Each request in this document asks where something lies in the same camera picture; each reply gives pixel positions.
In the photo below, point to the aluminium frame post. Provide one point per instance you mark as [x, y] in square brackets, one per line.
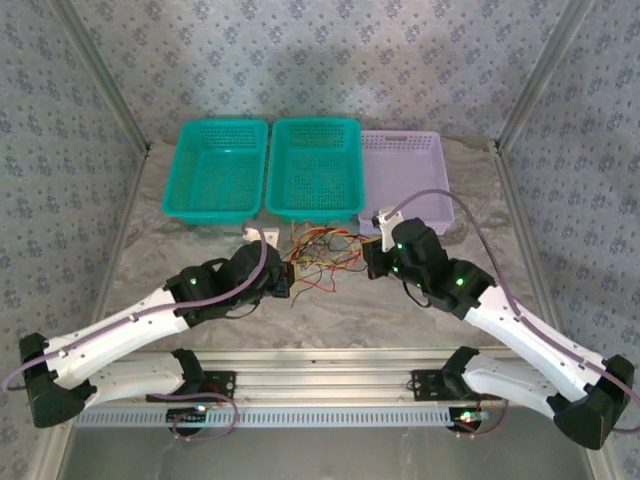
[102, 75]
[542, 75]

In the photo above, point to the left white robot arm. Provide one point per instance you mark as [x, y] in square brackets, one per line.
[115, 325]

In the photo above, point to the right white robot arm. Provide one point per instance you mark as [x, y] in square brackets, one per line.
[525, 335]

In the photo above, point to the aluminium rail beam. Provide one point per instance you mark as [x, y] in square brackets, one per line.
[320, 370]

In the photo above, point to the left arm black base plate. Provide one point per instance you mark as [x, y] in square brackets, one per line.
[222, 382]

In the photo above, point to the aluminium side rail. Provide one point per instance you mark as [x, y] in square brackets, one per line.
[124, 225]
[520, 225]

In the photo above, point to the small circuit board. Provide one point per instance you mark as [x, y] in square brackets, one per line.
[187, 415]
[470, 417]

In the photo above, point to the teal plastic basket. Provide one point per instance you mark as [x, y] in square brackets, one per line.
[215, 170]
[315, 170]

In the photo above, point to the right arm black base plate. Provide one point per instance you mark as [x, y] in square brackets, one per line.
[425, 382]

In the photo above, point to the lavender plastic basket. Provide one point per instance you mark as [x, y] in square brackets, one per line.
[405, 165]

